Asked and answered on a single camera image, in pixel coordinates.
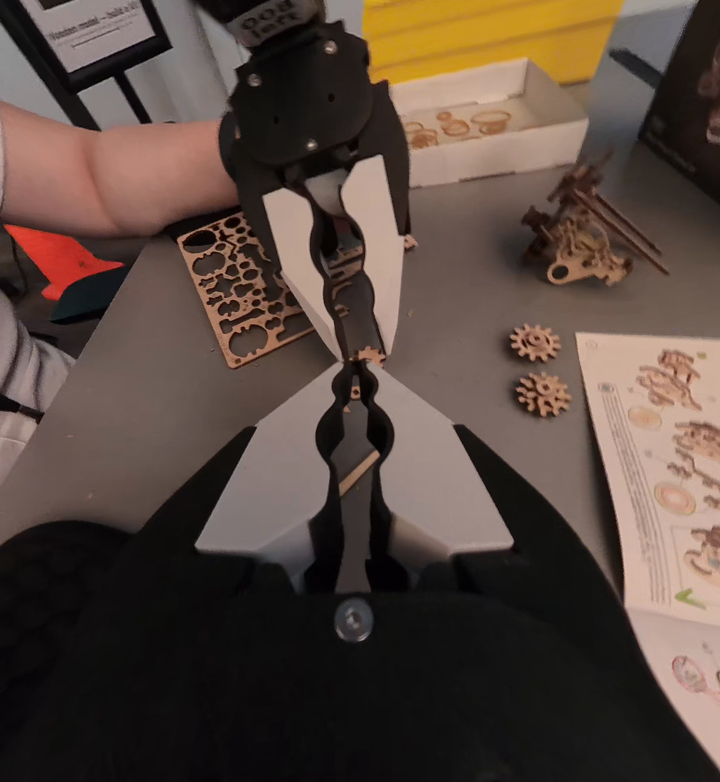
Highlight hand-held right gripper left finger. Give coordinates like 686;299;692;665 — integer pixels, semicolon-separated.
196;360;361;592

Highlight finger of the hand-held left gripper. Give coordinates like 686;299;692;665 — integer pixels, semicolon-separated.
262;186;343;361
338;154;406;362

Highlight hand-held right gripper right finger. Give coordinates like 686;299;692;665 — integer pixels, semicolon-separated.
363;360;515;592

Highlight thin wooden stick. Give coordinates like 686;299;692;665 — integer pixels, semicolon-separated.
337;451;381;497

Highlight laser-cut wooden parts sheet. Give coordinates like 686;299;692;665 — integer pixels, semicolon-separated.
176;211;421;371

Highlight person's left forearm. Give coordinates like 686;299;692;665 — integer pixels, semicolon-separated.
0;101;241;239

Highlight partly built wooden model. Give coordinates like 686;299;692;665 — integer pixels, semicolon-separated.
520;149;671;288

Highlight black model kit box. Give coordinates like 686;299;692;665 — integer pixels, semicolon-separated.
638;0;720;227

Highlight flat wooden gear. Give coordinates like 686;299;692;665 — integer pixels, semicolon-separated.
514;371;572;419

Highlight bunch of tan rubber bands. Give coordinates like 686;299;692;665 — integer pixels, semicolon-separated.
399;109;513;150

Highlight white cardboard tray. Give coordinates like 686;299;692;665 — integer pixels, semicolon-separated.
390;58;590;189

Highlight thick wooden gear with hub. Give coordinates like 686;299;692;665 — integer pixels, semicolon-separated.
509;324;562;363

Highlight yellow stacked storage bins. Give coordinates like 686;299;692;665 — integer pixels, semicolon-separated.
363;0;626;86

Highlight black framed marker sign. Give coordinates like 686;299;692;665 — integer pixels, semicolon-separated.
0;0;174;132

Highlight open instruction booklet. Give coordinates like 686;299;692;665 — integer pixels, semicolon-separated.
575;332;720;782

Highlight orange plastic object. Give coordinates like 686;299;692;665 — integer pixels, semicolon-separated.
4;224;127;301

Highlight black mesh wrist pad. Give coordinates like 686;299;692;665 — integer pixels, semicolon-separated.
0;519;137;782

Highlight black shoulder strap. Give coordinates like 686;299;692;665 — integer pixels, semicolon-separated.
0;374;46;424

